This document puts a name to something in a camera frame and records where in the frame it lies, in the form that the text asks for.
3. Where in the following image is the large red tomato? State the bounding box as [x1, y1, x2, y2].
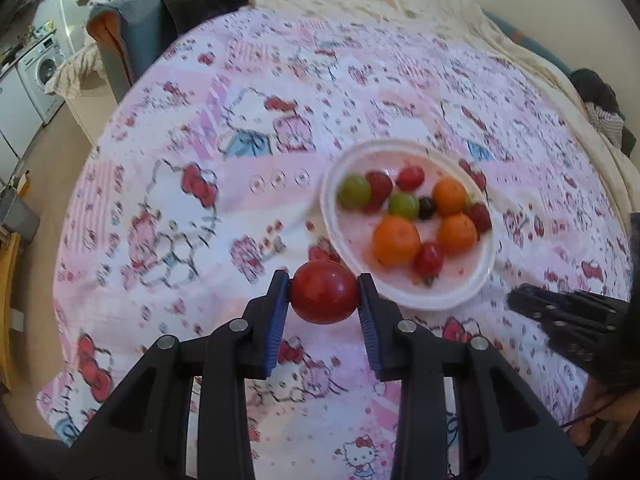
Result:
[290, 260, 359, 325]

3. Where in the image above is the pink Hello Kitty blanket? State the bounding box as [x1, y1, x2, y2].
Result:
[37, 10, 631, 479]

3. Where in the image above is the white pink plate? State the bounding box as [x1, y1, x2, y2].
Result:
[320, 140, 497, 311]

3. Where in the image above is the black garment on bed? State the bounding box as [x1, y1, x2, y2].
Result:
[570, 68, 637, 157]

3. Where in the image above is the dark purple grape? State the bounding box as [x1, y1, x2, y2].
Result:
[418, 196, 437, 221]

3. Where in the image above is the oval orange tangerine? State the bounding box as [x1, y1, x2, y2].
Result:
[437, 212, 478, 257]

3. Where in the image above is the red cherry tomato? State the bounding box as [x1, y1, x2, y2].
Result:
[396, 165, 425, 192]
[412, 242, 444, 286]

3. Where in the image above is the strawberry on plate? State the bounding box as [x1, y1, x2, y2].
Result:
[364, 171, 394, 214]

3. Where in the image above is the orange with green leaf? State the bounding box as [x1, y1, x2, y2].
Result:
[431, 177, 475, 217]

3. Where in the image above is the person's right hand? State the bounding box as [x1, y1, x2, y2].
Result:
[568, 377, 640, 456]

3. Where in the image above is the small orange tangerine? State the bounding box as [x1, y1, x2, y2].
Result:
[371, 214, 421, 268]

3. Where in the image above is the striped cloth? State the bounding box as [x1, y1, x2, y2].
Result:
[585, 102, 625, 148]

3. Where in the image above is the white washing machine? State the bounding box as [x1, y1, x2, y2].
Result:
[17, 32, 66, 125]

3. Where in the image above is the green grape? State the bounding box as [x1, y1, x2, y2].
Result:
[336, 174, 372, 209]
[387, 193, 420, 220]

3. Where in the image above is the red strawberry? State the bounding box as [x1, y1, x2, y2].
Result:
[465, 202, 492, 234]

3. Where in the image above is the white cabinet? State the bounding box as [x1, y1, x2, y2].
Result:
[0, 67, 42, 183]

